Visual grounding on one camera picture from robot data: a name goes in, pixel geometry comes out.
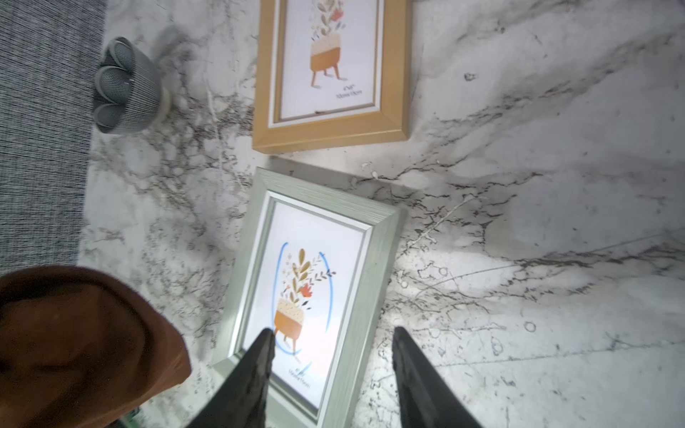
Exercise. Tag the brown microfibre cloth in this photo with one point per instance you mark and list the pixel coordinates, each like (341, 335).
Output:
(81, 349)

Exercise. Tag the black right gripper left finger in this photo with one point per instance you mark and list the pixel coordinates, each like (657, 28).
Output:
(242, 399)

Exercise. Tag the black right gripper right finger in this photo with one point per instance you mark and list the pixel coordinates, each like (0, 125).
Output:
(425, 399)

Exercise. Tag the grey flower shaped dish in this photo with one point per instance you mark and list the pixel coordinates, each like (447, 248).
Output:
(129, 96)

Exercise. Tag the light wood picture frame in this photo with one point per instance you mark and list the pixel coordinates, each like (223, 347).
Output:
(332, 74)

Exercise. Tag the grey green picture frame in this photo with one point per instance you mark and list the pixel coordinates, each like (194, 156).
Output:
(312, 267)

